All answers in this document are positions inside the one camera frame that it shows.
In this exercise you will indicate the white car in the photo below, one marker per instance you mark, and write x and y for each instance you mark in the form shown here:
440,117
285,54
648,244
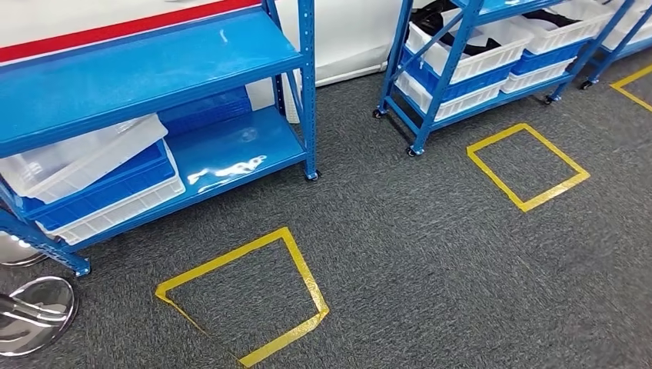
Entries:
346,40

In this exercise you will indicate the blue metal shelf rack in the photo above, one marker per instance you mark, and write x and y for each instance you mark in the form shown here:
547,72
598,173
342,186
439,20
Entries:
127,71

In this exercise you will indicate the yellow floor tape marking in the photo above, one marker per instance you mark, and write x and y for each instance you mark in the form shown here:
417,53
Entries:
300,265

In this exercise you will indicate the long red barrier belt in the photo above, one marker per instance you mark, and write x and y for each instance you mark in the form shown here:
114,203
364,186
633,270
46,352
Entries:
102,33

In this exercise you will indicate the blue wheeled shelf rack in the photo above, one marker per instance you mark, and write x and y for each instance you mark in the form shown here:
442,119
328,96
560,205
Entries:
611,56
433,102

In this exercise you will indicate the black plastic parts pile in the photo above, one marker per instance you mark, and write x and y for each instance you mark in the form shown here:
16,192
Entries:
433,20
550,18

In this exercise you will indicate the tilted white plastic crate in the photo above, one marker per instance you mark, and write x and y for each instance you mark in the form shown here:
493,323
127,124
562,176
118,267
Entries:
66,163

